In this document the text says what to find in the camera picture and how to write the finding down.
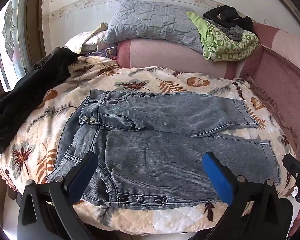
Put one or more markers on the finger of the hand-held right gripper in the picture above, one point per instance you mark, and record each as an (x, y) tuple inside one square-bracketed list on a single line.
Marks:
[(293, 167)]

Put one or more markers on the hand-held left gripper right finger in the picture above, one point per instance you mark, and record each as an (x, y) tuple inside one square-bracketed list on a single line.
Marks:
[(217, 175)]

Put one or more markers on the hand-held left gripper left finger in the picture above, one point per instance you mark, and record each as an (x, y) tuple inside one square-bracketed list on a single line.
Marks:
[(84, 170)]

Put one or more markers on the blue-grey denim pants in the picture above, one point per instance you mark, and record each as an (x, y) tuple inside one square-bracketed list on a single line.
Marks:
[(152, 152)]

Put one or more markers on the black garment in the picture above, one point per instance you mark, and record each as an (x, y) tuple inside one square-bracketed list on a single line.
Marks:
[(27, 92)]

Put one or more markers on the leaf-print fleece blanket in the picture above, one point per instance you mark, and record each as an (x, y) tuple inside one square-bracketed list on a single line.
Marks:
[(165, 80)]

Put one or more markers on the green patterned blanket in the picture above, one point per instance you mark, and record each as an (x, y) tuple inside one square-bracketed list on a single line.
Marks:
[(227, 47)]

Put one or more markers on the cream pillow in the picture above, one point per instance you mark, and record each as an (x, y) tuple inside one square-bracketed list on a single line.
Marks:
[(90, 40)]

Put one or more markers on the pink blanket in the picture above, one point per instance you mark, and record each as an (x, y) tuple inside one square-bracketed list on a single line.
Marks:
[(165, 55)]

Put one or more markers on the small grey cloth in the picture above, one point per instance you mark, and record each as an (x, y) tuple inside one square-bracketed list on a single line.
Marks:
[(233, 33)]

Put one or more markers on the stained glass window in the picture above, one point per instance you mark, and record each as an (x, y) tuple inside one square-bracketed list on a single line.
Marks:
[(12, 42)]

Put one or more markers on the black clothes pile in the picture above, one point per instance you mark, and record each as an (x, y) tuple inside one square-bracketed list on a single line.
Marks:
[(225, 15)]

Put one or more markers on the grey quilted pillow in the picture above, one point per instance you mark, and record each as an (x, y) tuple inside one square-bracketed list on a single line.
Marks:
[(150, 22)]

